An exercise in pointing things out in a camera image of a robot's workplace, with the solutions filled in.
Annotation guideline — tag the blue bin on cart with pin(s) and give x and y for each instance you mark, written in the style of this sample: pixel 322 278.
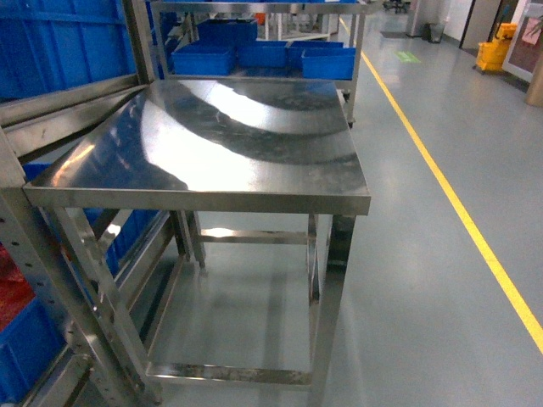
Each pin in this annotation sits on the blue bin on cart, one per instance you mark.
pixel 328 63
pixel 203 60
pixel 263 54

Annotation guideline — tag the stainless steel table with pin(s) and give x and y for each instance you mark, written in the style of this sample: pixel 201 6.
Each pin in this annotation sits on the stainless steel table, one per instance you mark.
pixel 233 161

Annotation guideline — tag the steel rolling cart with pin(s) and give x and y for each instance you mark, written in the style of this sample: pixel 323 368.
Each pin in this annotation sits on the steel rolling cart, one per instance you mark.
pixel 289 40

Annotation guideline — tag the yellow mop bucket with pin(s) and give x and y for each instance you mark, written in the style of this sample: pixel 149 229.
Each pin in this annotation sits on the yellow mop bucket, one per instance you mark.
pixel 491 55

